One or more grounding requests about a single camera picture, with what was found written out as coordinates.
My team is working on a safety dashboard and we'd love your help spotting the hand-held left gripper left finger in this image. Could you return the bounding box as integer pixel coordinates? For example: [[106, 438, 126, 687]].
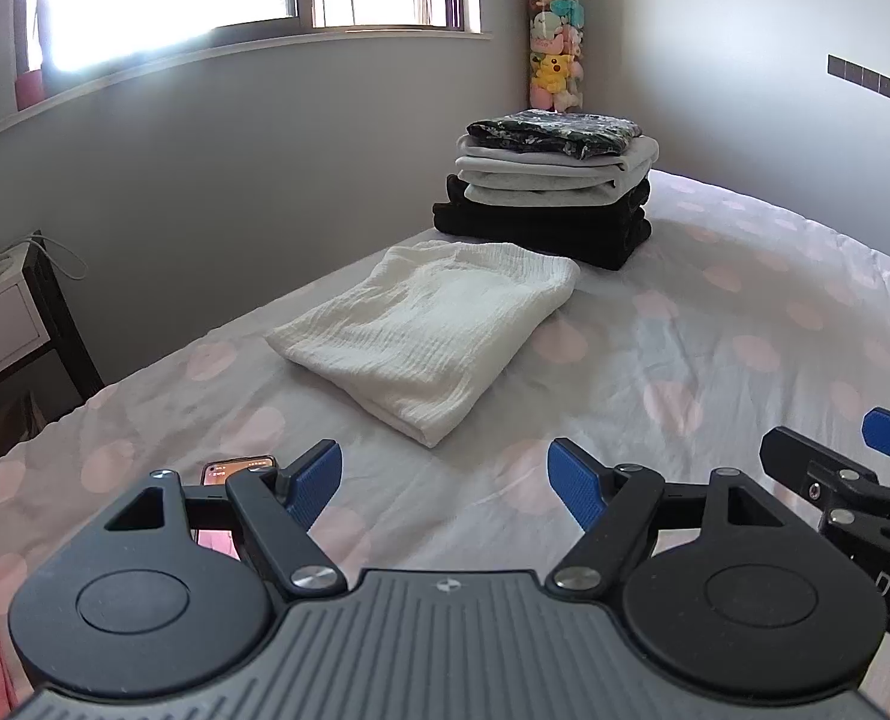
[[104, 439, 345, 602]]

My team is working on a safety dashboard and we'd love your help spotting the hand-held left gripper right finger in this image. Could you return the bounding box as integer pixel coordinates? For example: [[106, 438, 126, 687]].
[[546, 439, 787, 605]]

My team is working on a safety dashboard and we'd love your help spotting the white muslin garment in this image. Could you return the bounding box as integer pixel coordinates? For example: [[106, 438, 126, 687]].
[[265, 240, 581, 447]]

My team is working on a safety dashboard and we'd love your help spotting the smartphone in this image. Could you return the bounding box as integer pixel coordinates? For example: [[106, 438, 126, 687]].
[[196, 454, 277, 562]]

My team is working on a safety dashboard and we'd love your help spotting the bed with pink-dotted sheet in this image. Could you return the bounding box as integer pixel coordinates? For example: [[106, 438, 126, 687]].
[[0, 169, 890, 720]]

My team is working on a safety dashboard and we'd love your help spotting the folded black garment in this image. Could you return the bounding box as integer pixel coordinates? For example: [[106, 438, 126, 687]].
[[432, 174, 652, 271]]

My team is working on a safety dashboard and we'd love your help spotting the folded light grey garment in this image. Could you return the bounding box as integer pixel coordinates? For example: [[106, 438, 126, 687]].
[[456, 133, 660, 205]]

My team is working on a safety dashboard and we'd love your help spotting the folded dark patterned garment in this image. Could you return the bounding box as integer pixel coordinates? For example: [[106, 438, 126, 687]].
[[466, 111, 641, 160]]

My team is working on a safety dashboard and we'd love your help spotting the clear tube of plush toys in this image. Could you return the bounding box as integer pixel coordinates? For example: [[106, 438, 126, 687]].
[[520, 0, 587, 115]]

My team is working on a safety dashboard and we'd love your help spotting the white cable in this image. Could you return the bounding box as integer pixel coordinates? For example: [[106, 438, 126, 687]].
[[10, 235, 88, 280]]

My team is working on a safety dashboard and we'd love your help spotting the grey wall switch panel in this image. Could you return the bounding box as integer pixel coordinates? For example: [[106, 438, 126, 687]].
[[827, 54, 890, 107]]

